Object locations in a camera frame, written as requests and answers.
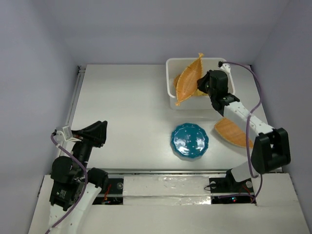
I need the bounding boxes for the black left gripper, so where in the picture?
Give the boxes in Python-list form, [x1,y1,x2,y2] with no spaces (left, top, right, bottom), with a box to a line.
[70,119,108,175]

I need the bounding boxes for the boat-shaped orange woven basket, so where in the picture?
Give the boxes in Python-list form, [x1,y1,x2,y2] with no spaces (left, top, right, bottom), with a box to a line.
[175,53,204,106]

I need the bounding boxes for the round orange woven plate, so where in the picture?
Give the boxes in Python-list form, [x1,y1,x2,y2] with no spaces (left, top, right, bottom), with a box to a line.
[173,75,180,88]

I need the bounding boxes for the triangular orange woven plate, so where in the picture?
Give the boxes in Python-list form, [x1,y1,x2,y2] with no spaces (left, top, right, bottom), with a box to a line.
[214,117,247,148]

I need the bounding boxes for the blue polka-dot ceramic plate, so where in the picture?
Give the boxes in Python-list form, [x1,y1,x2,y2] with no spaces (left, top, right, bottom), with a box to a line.
[170,122,209,161]

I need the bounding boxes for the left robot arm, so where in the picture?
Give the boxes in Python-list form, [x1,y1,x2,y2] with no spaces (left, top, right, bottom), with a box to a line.
[46,121,110,234]

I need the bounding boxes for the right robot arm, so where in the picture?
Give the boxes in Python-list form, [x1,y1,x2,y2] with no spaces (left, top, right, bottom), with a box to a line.
[197,70,291,193]

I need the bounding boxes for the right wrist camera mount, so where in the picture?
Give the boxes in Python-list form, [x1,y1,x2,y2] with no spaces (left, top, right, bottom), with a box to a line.
[218,61,231,74]

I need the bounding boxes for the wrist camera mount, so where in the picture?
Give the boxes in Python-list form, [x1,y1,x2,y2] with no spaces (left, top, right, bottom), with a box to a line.
[52,125,80,142]
[218,61,231,74]

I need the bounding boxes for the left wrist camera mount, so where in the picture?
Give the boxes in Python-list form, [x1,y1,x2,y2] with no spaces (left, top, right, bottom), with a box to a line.
[52,125,80,142]

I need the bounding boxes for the aluminium table rail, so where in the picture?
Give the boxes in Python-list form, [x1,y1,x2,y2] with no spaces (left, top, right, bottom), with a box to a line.
[36,65,86,195]

